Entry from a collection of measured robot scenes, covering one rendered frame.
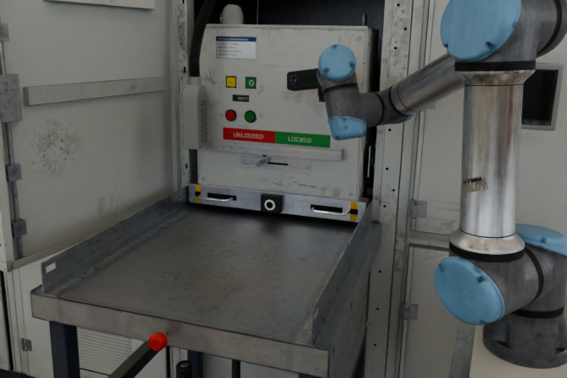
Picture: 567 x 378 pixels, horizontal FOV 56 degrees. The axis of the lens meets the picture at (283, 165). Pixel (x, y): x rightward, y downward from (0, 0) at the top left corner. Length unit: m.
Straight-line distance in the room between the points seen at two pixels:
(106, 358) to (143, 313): 1.08
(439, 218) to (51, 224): 1.00
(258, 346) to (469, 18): 0.64
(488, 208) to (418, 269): 0.72
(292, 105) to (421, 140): 0.36
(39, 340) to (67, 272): 1.09
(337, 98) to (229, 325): 0.49
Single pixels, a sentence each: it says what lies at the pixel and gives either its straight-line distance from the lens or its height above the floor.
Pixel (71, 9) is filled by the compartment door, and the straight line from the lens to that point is 1.43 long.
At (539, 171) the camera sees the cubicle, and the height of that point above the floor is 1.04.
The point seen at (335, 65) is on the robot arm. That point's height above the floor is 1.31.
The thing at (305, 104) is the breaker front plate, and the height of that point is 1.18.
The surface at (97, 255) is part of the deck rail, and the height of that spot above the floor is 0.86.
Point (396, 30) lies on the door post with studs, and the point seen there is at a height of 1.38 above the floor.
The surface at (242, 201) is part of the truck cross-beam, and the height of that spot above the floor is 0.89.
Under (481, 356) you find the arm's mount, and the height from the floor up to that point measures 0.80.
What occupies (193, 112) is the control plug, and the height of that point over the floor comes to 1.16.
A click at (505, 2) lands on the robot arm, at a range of 0.82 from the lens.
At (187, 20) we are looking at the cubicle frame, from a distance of 1.67.
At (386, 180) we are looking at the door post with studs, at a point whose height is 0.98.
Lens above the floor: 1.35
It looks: 13 degrees down
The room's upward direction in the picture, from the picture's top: 1 degrees clockwise
